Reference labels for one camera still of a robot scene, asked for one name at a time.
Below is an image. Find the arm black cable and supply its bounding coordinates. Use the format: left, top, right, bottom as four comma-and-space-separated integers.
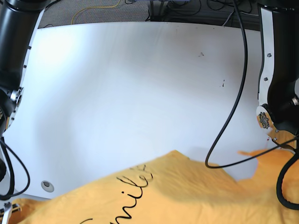
204, 0, 299, 169
0, 137, 31, 200

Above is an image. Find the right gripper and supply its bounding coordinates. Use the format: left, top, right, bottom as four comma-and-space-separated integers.
0, 202, 20, 224

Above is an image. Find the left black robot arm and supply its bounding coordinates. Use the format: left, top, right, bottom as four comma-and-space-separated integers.
256, 0, 299, 150

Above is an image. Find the yellow Smile T-shirt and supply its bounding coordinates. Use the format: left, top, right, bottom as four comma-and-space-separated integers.
9, 150, 299, 224

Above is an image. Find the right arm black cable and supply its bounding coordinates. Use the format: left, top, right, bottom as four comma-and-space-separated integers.
0, 137, 31, 200

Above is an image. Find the left table grommet hole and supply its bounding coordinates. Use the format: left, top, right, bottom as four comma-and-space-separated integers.
41, 181, 54, 193

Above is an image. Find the yellow floor cable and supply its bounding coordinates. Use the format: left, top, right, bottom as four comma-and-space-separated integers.
71, 0, 121, 25

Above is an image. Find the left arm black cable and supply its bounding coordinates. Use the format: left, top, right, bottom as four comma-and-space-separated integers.
204, 0, 299, 169

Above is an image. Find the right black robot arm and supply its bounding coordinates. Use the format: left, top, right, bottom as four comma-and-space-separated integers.
0, 0, 49, 224

